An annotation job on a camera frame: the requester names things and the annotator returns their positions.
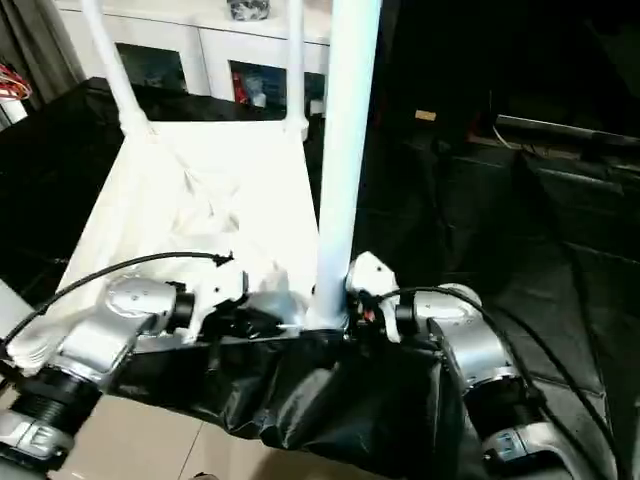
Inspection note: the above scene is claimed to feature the white plastic table top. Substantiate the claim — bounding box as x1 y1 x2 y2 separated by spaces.
9 119 351 372

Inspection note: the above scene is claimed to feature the black work mat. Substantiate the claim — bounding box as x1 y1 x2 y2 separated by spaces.
0 74 640 480

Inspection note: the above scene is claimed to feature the white sideboard cabinet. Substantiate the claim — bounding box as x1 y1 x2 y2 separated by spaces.
54 0 334 122

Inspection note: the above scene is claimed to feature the grey crumpled object on cabinet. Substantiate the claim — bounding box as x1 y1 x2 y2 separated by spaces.
225 0 274 22

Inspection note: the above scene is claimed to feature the white plastic bin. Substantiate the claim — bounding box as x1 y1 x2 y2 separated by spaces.
0 99 27 132

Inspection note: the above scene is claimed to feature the grey curtain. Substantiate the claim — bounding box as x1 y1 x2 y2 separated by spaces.
0 0 87 107

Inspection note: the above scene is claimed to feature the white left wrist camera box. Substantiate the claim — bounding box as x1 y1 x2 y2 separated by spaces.
182 264 250 346

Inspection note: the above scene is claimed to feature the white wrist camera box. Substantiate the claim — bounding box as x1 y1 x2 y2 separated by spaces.
344 250 401 345
182 264 250 346

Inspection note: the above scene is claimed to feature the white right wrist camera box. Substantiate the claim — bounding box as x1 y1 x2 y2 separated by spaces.
344 250 401 345

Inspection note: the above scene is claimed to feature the red wire bundle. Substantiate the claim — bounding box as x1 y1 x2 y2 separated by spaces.
0 62 34 102

